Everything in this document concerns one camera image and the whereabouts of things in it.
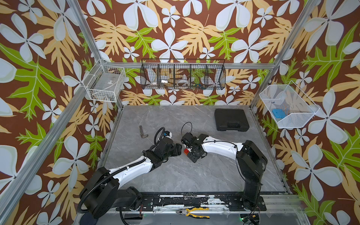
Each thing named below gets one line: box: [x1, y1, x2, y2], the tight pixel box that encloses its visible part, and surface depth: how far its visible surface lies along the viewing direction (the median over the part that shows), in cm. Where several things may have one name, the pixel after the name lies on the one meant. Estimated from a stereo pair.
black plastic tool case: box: [214, 108, 250, 132], surface depth 107 cm
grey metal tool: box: [139, 125, 149, 139], surface depth 104 cm
